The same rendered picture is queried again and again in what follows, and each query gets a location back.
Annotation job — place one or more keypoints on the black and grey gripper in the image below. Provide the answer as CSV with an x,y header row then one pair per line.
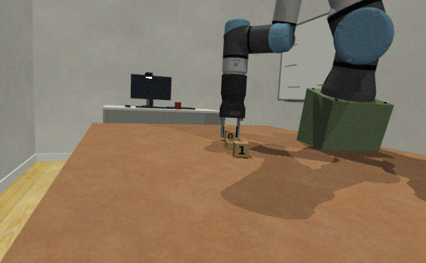
x,y
233,91

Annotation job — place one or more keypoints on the tan open-top tray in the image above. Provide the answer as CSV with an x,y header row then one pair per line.
x,y
229,142

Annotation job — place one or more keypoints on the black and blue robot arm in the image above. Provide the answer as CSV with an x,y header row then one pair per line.
x,y
361,29

